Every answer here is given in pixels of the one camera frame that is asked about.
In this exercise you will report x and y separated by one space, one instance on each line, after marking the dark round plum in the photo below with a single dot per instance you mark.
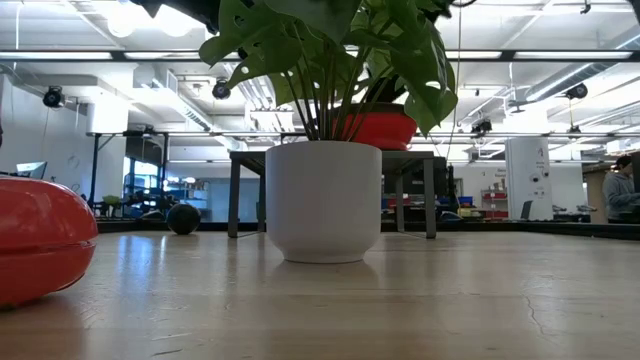
183 218

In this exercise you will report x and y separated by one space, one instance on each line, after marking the red colander grey rim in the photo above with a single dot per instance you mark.
390 130

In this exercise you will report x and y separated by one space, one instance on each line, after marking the red plastic tomato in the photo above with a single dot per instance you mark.
40 235

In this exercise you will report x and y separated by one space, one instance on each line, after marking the green monstera plant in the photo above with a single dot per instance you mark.
325 20

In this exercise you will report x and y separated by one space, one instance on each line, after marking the white plant pot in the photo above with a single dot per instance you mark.
322 200

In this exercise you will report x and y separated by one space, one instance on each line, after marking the small tilted monitor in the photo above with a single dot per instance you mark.
31 170

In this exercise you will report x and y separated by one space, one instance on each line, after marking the black ceiling device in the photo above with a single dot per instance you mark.
481 126

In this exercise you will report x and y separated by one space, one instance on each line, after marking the black overhead rig beam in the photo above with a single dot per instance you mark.
507 55

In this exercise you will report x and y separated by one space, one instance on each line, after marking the blue bin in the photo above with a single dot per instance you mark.
465 200

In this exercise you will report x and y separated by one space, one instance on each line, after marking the red storage shelf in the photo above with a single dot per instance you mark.
495 202

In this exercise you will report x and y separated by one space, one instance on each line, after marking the white column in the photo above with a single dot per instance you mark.
525 175

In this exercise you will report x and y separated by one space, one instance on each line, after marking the person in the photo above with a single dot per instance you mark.
620 192

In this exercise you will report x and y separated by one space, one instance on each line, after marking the black desk monitor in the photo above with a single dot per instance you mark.
636 172

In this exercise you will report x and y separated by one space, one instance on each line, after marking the black ceiling camera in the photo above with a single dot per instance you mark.
577 91
221 90
53 97

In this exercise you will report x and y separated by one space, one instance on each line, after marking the black metal gantry frame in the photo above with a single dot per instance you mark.
95 170

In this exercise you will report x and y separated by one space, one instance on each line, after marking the black aluminium table frame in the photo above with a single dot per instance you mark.
500 227

